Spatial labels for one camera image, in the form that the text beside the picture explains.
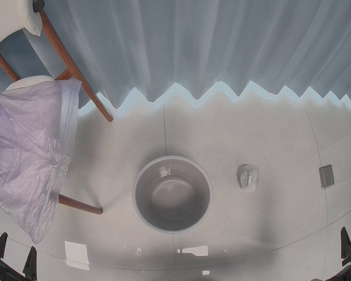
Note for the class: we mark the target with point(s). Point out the white cushioned wooden chair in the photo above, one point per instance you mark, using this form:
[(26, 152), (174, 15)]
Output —
[(5, 16)]

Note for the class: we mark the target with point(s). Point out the white trash bin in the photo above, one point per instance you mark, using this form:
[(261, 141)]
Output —
[(172, 198)]

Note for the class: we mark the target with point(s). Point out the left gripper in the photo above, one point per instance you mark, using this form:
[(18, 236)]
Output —
[(0, 269)]

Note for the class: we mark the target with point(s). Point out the pale blue curtain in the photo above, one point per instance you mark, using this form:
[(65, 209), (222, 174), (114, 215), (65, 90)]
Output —
[(193, 39)]

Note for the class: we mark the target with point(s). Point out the purple plastic bag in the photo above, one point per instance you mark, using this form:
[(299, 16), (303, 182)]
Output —
[(26, 142)]

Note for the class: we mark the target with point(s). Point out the crumpled white paper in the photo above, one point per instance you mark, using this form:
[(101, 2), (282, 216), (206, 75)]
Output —
[(247, 179)]

